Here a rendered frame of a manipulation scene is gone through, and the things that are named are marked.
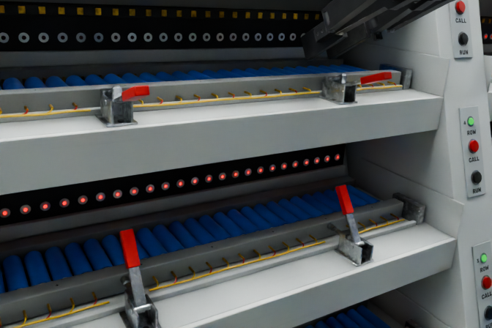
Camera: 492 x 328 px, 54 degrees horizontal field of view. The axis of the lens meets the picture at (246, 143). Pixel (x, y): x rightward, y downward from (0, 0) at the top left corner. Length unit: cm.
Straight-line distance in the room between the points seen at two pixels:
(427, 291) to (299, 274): 26
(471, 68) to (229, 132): 39
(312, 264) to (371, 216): 14
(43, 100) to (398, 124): 41
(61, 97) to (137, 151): 9
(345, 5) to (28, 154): 32
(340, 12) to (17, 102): 31
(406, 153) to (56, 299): 50
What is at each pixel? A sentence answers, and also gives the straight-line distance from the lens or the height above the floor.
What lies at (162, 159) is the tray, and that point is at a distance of 45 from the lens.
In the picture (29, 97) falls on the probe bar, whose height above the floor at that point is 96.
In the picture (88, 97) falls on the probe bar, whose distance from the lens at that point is 48.
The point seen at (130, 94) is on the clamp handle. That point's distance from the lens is 39.
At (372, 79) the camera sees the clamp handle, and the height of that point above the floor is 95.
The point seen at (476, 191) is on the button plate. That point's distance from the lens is 73.
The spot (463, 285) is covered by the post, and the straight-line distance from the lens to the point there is 73.
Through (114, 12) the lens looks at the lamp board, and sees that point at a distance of 62.
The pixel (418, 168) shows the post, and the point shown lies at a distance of 73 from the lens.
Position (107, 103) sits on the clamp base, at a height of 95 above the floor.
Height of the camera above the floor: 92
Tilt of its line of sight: 2 degrees down
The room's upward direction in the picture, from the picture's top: 6 degrees counter-clockwise
